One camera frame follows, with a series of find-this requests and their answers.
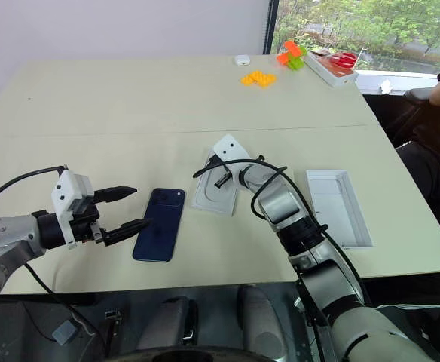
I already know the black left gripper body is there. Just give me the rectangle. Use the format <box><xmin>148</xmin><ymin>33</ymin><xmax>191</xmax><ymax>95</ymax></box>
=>
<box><xmin>69</xmin><ymin>202</ymin><xmax>107</xmax><ymax>245</ymax></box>

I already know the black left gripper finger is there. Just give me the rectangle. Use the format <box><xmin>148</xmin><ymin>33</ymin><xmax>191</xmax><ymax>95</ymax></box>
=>
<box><xmin>93</xmin><ymin>185</ymin><xmax>139</xmax><ymax>204</ymax></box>
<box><xmin>104</xmin><ymin>217</ymin><xmax>154</xmax><ymax>247</ymax></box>

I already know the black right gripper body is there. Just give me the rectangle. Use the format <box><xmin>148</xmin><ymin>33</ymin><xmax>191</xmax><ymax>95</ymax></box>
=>
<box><xmin>206</xmin><ymin>150</ymin><xmax>223</xmax><ymax>169</ymax></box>

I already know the white phone box base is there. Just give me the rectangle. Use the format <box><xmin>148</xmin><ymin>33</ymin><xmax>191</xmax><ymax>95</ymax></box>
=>
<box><xmin>191</xmin><ymin>147</ymin><xmax>240</xmax><ymax>217</ymax></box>

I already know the small grey plastic box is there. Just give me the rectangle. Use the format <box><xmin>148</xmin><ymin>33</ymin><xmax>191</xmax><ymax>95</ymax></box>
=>
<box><xmin>51</xmin><ymin>320</ymin><xmax>78</xmax><ymax>345</ymax></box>

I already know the white phone box lid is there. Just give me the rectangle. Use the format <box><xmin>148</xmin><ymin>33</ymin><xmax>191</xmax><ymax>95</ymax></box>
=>
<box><xmin>305</xmin><ymin>169</ymin><xmax>374</xmax><ymax>250</ymax></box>

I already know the dark blue smartphone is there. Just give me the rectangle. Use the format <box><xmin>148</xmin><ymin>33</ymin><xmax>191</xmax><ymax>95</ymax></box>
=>
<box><xmin>132</xmin><ymin>187</ymin><xmax>187</xmax><ymax>263</ymax></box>

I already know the metal table clamp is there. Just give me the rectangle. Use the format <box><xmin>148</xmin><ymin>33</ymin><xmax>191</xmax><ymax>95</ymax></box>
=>
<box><xmin>104</xmin><ymin>308</ymin><xmax>122</xmax><ymax>330</ymax></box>

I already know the yellow building block plate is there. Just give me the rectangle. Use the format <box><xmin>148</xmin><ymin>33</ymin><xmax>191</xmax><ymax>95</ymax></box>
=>
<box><xmin>240</xmin><ymin>70</ymin><xmax>278</xmax><ymax>89</ymax></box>

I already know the green building block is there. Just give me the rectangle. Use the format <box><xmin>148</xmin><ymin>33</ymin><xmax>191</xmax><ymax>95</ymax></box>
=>
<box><xmin>286</xmin><ymin>45</ymin><xmax>307</xmax><ymax>72</ymax></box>

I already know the orange building block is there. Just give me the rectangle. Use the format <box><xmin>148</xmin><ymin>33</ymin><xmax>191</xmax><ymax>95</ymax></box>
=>
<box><xmin>276</xmin><ymin>39</ymin><xmax>301</xmax><ymax>67</ymax></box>

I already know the white tray with red items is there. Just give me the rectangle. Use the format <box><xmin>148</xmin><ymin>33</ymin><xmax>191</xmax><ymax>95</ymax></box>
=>
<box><xmin>303</xmin><ymin>50</ymin><xmax>359</xmax><ymax>90</ymax></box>

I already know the red round object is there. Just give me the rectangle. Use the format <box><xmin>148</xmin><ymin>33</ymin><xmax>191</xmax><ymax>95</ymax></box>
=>
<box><xmin>326</xmin><ymin>52</ymin><xmax>358</xmax><ymax>70</ymax></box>

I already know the person in dark clothes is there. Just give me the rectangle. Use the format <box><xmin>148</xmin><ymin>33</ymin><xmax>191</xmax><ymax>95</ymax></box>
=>
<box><xmin>362</xmin><ymin>59</ymin><xmax>440</xmax><ymax>265</ymax></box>

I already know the grey chair armrest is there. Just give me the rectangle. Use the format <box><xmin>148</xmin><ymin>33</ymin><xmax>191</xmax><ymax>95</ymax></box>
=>
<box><xmin>404</xmin><ymin>87</ymin><xmax>438</xmax><ymax>103</ymax></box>

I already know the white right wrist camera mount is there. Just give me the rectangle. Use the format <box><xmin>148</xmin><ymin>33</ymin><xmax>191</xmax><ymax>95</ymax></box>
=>
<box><xmin>212</xmin><ymin>133</ymin><xmax>252</xmax><ymax>167</ymax></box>

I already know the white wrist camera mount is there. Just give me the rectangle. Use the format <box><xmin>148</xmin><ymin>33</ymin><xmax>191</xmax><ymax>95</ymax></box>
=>
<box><xmin>50</xmin><ymin>170</ymin><xmax>95</xmax><ymax>250</ymax></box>
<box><xmin>212</xmin><ymin>133</ymin><xmax>252</xmax><ymax>167</ymax></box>

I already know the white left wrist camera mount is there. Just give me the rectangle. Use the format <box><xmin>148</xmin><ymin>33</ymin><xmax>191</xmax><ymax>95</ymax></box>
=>
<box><xmin>50</xmin><ymin>170</ymin><xmax>95</xmax><ymax>250</ymax></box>

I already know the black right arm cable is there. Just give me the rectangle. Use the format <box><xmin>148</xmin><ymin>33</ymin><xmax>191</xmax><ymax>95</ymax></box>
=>
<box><xmin>192</xmin><ymin>153</ymin><xmax>374</xmax><ymax>308</ymax></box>

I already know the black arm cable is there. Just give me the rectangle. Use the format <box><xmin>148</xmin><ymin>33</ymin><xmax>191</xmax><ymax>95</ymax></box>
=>
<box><xmin>0</xmin><ymin>164</ymin><xmax>69</xmax><ymax>216</ymax></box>
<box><xmin>192</xmin><ymin>153</ymin><xmax>374</xmax><ymax>308</ymax></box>

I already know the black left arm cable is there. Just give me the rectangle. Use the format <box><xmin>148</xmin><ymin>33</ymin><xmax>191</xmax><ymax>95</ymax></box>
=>
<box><xmin>0</xmin><ymin>164</ymin><xmax>69</xmax><ymax>216</ymax></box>

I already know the black window frame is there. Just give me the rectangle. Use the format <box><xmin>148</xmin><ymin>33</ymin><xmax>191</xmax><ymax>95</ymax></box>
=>
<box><xmin>260</xmin><ymin>0</ymin><xmax>278</xmax><ymax>56</ymax></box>

